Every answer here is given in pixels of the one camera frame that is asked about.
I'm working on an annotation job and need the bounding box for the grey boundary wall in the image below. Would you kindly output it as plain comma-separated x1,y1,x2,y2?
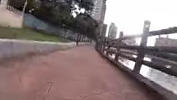
20,11,89,42

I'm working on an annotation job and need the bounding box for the tall grey tower building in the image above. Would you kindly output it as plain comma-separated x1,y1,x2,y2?
88,0,109,25

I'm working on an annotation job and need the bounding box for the red paved path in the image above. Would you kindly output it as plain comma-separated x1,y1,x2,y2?
0,30,177,100

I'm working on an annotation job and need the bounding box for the wooden railing fence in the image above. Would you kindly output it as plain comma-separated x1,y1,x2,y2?
91,4,177,82

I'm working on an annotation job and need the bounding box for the row of large trees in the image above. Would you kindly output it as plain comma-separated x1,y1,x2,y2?
0,0,104,45

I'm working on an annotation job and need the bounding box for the grey concrete kerb wall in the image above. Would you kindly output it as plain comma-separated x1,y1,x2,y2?
0,29,92,82

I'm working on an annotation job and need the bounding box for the river water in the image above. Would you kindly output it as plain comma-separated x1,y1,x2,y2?
104,50,177,100

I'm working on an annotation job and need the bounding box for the distant tower building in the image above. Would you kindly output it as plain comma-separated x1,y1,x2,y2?
107,21,120,40

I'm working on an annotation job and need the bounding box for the grass strip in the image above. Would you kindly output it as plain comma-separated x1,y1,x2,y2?
0,23,77,52

